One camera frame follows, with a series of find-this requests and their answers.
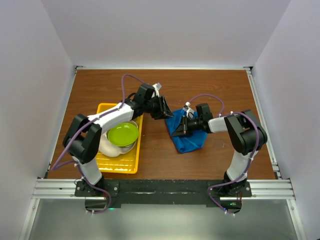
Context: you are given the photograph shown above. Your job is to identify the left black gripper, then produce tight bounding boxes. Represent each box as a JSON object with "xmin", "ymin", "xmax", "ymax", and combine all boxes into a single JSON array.
[{"xmin": 143, "ymin": 94, "xmax": 174, "ymax": 120}]

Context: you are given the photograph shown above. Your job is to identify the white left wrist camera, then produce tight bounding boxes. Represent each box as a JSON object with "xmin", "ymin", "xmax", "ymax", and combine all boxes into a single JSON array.
[{"xmin": 152, "ymin": 82, "xmax": 162, "ymax": 97}]

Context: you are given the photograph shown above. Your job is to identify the green plastic plate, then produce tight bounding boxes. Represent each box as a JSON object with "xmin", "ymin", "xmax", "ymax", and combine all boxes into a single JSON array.
[{"xmin": 107, "ymin": 121, "xmax": 139, "ymax": 146}]

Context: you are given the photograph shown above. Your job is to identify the blue cloth napkin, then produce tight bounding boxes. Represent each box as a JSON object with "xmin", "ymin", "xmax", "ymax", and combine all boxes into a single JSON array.
[{"xmin": 165, "ymin": 108, "xmax": 208, "ymax": 154}]

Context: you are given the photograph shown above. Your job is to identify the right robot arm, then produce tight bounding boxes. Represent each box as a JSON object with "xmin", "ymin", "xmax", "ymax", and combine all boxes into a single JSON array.
[{"xmin": 170, "ymin": 103, "xmax": 268, "ymax": 197}]

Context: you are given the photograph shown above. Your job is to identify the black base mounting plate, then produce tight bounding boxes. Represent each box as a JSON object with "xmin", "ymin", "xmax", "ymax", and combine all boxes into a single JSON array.
[{"xmin": 74, "ymin": 179, "xmax": 252, "ymax": 213}]

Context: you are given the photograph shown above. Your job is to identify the yellow plastic tray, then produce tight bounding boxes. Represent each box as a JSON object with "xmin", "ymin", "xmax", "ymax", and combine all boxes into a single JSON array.
[{"xmin": 96, "ymin": 115, "xmax": 143, "ymax": 174}]

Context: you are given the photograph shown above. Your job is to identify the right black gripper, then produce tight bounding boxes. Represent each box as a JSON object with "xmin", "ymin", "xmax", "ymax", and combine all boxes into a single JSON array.
[{"xmin": 171, "ymin": 115, "xmax": 203, "ymax": 138}]

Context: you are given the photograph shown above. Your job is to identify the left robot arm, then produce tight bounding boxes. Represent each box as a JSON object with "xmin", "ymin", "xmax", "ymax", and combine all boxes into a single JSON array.
[{"xmin": 60, "ymin": 83, "xmax": 173, "ymax": 196}]

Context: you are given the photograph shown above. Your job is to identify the grey metal bowl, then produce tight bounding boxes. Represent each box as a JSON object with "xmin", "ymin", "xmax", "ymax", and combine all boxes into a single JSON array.
[{"xmin": 106, "ymin": 120, "xmax": 140, "ymax": 148}]

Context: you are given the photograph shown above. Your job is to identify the aluminium frame rail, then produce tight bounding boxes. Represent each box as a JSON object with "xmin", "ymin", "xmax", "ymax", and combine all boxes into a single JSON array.
[{"xmin": 20, "ymin": 67, "xmax": 305, "ymax": 240}]

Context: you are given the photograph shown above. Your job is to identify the beige flower-shaped plate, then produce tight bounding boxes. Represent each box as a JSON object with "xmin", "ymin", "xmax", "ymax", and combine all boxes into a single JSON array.
[{"xmin": 98, "ymin": 132, "xmax": 137, "ymax": 158}]

